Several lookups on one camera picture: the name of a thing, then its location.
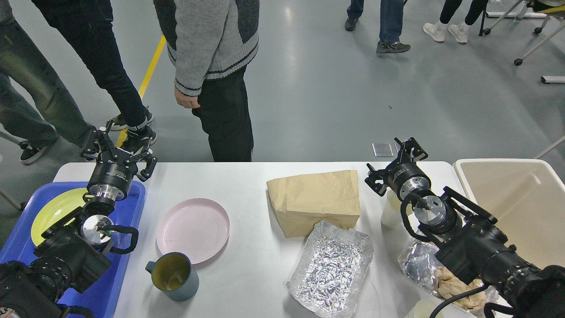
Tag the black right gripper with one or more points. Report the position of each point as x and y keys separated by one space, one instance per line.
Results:
x=404 y=176

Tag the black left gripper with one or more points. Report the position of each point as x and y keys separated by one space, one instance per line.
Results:
x=114 y=170

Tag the pink plate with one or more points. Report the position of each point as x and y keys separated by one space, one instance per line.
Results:
x=198 y=228

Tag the blue-grey mug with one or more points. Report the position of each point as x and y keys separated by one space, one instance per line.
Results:
x=174 y=275

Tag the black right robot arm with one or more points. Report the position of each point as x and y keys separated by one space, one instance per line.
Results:
x=469 y=243

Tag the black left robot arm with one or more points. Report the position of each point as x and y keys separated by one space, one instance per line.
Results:
x=74 y=253

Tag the metal floor plate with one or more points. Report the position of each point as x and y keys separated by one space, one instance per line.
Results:
x=383 y=150

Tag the white paper cup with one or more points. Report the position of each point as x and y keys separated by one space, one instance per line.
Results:
x=391 y=217

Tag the yellow plate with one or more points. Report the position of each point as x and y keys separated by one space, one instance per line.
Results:
x=54 y=210

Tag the person in olive trousers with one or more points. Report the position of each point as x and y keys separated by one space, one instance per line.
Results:
x=35 y=105

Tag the crumpled foil with paper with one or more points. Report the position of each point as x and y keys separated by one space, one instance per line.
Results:
x=417 y=261

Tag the brown paper bag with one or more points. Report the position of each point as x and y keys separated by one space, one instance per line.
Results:
x=301 y=201

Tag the aluminium foil tray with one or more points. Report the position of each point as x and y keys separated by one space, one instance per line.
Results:
x=331 y=270

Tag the person in dark jeans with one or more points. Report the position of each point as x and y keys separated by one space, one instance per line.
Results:
x=87 y=25

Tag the beige plastic bin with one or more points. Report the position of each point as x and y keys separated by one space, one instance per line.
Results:
x=528 y=199

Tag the person in grey sweater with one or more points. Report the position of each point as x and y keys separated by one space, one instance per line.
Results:
x=210 y=43

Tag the white lid bottom edge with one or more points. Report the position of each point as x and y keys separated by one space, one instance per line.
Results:
x=422 y=309

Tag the person in blue jeans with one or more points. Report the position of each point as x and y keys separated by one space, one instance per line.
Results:
x=391 y=24

